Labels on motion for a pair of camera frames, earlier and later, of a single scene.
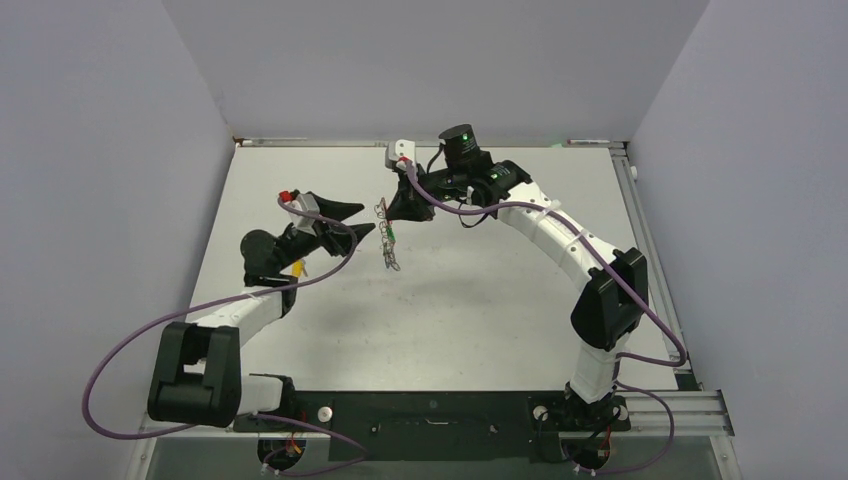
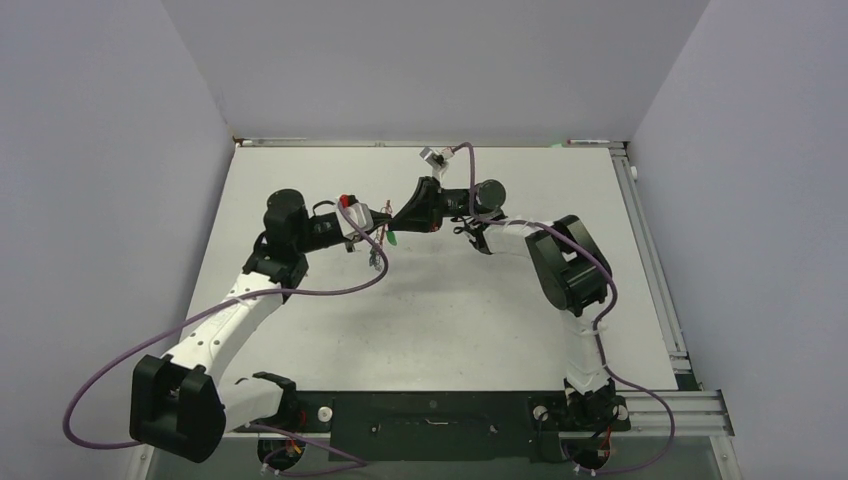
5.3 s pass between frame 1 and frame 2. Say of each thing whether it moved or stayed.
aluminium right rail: stayed
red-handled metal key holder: moved
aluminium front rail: stayed
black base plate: stayed
